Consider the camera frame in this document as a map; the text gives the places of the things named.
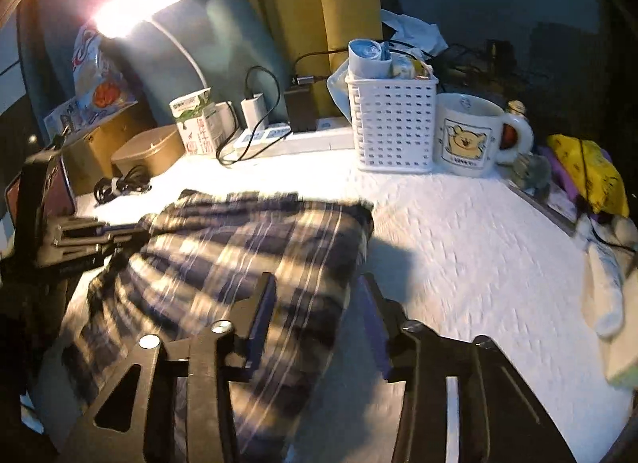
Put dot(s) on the white bear mug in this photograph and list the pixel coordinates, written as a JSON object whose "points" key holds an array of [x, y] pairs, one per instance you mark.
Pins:
{"points": [[468, 139]]}

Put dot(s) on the white soft cloth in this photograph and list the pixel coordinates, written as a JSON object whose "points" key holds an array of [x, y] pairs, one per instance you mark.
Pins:
{"points": [[608, 283]]}

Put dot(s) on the pale blue tube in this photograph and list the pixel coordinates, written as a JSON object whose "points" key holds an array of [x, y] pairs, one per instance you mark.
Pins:
{"points": [[366, 59]]}

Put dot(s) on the white charger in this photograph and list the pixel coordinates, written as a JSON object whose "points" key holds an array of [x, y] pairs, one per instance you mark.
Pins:
{"points": [[253, 109]]}

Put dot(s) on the yellow curtain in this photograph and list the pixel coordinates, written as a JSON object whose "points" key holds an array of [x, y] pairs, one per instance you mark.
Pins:
{"points": [[319, 5]]}

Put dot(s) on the white desk lamp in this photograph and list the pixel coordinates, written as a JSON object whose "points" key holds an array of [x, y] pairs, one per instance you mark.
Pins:
{"points": [[139, 5]]}

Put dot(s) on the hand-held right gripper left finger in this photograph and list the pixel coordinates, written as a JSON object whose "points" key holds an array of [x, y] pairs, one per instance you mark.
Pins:
{"points": [[264, 303]]}

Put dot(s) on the translucent plastic bag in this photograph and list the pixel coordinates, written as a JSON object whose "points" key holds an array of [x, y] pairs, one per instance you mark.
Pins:
{"points": [[339, 94]]}

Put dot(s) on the white power strip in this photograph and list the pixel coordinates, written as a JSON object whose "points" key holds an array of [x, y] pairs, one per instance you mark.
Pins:
{"points": [[299, 137]]}

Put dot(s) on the white perforated basket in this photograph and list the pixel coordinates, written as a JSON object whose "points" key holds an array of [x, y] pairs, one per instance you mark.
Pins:
{"points": [[394, 124]]}

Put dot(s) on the plaid pants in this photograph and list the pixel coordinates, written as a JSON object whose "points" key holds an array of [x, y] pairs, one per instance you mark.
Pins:
{"points": [[239, 254]]}

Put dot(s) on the red-covered book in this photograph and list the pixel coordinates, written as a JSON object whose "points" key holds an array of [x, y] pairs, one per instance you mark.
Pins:
{"points": [[62, 189]]}

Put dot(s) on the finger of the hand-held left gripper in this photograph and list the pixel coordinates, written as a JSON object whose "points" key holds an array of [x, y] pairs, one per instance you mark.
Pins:
{"points": [[99, 247], [99, 229]]}

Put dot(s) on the yellow bag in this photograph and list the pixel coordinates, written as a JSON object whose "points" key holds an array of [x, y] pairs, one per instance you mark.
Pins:
{"points": [[598, 174]]}

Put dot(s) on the white quilted table mat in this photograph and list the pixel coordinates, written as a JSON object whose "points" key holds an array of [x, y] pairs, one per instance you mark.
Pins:
{"points": [[473, 254]]}

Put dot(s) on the printed snack bag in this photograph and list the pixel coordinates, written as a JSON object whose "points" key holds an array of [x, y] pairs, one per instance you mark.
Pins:
{"points": [[97, 69]]}

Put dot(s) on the black power adapter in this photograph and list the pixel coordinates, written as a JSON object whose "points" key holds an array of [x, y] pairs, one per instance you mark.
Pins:
{"points": [[301, 109]]}

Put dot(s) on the small grey toy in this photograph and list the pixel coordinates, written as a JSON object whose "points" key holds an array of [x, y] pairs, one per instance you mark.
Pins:
{"points": [[531, 171]]}

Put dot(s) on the cardboard box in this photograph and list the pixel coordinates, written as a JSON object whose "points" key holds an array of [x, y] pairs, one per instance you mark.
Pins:
{"points": [[99, 149]]}

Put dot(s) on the green and white milk carton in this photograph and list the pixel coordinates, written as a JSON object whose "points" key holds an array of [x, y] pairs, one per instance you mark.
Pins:
{"points": [[197, 124]]}

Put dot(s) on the small white box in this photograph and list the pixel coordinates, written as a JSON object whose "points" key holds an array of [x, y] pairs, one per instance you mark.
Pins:
{"points": [[224, 122]]}

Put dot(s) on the brown lidded box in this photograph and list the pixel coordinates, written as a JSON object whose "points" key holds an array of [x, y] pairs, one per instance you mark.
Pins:
{"points": [[149, 151]]}

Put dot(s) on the printed leaflet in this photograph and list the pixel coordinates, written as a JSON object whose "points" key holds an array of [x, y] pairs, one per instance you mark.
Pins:
{"points": [[89, 112]]}

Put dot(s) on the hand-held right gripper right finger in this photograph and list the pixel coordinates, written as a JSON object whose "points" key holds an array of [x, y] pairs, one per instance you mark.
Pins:
{"points": [[371, 313]]}

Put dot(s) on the purple pouch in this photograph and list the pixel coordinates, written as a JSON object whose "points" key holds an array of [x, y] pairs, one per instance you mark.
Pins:
{"points": [[565, 179]]}

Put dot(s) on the small brown figurine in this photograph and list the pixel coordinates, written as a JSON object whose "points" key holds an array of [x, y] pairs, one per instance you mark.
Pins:
{"points": [[517, 108]]}

